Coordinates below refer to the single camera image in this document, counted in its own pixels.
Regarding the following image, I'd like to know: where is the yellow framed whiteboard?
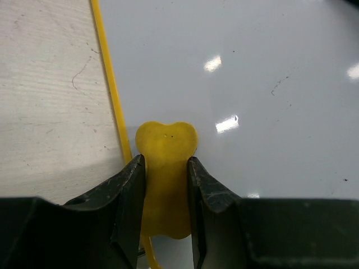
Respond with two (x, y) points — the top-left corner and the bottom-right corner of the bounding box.
(91, 1), (358, 268)

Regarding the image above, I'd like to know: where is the yellow bone-shaped eraser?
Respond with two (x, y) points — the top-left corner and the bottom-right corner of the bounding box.
(135, 121), (199, 239)

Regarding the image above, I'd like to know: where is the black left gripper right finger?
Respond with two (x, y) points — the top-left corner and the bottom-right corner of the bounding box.
(187, 157), (358, 268)

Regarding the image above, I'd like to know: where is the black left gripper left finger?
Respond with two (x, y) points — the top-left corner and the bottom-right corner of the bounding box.
(1, 155), (145, 268)

